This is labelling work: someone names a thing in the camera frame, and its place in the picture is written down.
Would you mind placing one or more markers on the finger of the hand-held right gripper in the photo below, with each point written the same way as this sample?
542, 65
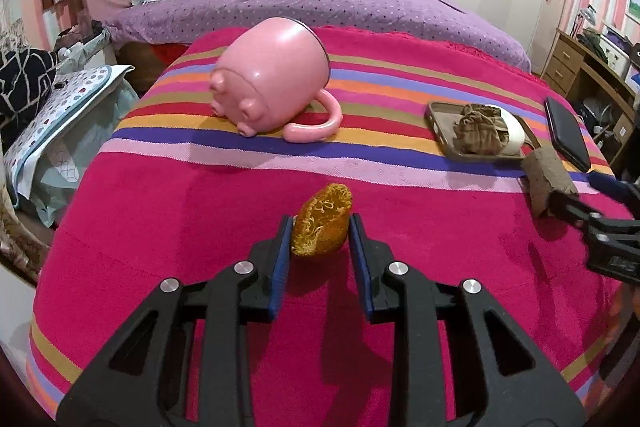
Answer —
612, 187
570, 207

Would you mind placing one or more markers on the crumpled brown cloth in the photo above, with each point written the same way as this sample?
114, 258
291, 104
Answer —
480, 129

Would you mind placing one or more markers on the pink pig cup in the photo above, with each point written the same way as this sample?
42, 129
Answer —
270, 72

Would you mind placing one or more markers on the cardboard tube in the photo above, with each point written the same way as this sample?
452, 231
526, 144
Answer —
547, 177

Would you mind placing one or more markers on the black patterned cloth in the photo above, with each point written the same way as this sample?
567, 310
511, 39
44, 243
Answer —
25, 82

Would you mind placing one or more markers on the striped pink blanket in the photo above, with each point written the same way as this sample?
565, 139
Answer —
150, 207

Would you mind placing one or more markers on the brown rectangular tray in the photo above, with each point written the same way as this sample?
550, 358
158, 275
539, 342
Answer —
442, 122

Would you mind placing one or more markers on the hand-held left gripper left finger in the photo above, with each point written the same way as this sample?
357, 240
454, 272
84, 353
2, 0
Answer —
282, 257

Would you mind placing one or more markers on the polka-dot cloth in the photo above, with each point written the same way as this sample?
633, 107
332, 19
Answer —
65, 102

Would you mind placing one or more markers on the orange peel piece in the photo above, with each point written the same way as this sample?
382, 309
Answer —
320, 217

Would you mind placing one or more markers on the wooden desk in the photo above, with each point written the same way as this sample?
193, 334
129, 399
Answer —
565, 62

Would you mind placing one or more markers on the black phone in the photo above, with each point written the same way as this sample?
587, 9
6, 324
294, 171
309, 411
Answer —
567, 132

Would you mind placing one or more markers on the wall picture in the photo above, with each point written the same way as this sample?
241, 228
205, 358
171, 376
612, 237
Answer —
634, 2

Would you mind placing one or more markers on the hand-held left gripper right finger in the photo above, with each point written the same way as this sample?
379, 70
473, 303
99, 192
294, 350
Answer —
361, 262

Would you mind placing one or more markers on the white round block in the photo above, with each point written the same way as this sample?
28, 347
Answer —
515, 137

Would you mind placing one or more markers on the purple dotted bedspread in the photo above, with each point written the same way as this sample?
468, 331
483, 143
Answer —
350, 7

